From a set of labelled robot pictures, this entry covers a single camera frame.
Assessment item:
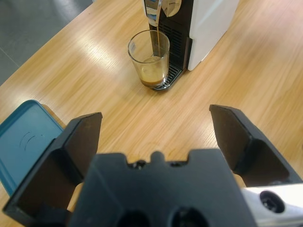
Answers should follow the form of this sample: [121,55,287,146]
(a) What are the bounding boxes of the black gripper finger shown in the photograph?
[2,112,104,219]
[208,104,303,188]

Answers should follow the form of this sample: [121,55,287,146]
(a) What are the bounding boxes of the clear drinking glass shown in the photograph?
[127,29,171,89]

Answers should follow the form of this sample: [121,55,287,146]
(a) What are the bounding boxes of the white capsule coffee machine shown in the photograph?
[142,0,240,91]

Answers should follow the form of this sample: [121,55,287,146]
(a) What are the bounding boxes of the teal plastic tray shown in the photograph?
[0,99,65,197]

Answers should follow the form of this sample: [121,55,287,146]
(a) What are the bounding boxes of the metal drip tray grille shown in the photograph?
[151,64,183,91]

